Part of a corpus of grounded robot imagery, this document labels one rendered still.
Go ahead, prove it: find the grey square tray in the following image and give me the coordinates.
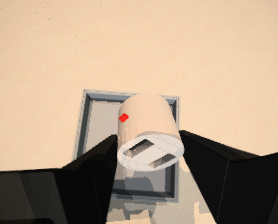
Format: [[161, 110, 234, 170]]
[[72, 88, 181, 204]]

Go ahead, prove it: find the beige cylinder with two slots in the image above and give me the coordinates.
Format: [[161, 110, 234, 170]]
[[117, 93, 184, 172]]

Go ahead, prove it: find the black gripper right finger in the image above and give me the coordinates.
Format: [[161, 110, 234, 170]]
[[179, 130, 278, 224]]

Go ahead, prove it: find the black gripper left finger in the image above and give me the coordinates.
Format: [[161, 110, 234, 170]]
[[0, 134, 118, 224]]

